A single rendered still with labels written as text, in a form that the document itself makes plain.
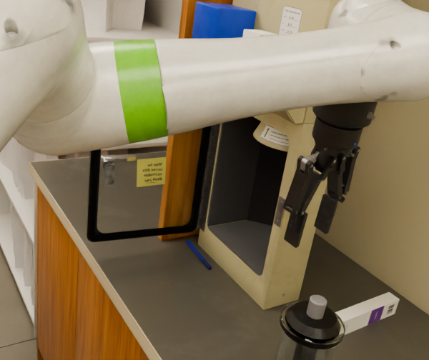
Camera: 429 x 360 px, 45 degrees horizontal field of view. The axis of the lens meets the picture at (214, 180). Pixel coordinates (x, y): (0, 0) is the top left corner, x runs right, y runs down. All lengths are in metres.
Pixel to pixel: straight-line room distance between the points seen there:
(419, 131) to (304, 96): 0.85
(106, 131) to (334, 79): 0.26
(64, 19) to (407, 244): 1.21
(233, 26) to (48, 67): 0.77
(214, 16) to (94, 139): 0.63
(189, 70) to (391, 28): 0.24
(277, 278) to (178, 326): 0.26
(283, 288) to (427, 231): 0.41
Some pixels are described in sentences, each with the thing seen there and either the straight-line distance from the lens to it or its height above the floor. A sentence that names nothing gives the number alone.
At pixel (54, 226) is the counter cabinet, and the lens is 1.84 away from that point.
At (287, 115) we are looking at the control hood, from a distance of 1.05.
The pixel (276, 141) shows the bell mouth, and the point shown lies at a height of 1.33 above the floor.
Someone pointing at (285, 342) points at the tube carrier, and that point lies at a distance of 0.91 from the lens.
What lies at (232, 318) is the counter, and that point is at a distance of 1.24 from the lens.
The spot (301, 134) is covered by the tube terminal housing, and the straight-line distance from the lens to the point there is 1.09.
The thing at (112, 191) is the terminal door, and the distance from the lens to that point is 1.31.
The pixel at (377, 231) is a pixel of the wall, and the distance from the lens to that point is 1.55.
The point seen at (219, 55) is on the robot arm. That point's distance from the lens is 0.58.
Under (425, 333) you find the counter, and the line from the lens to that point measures 1.40.
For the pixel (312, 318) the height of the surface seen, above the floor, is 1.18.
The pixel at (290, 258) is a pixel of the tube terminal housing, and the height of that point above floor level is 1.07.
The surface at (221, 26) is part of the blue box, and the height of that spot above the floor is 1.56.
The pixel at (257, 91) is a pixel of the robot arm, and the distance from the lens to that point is 0.58.
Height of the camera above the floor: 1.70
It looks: 23 degrees down
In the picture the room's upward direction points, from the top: 9 degrees clockwise
